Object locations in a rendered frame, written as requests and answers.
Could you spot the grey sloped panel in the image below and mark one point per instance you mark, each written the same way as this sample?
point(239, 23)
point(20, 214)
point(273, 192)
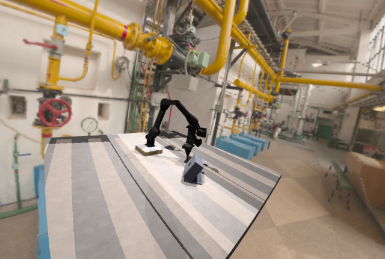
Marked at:
point(192, 170)

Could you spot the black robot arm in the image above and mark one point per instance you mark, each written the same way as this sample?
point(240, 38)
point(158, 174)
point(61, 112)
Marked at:
point(192, 120)

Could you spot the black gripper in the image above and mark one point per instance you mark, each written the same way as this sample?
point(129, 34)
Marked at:
point(189, 146)

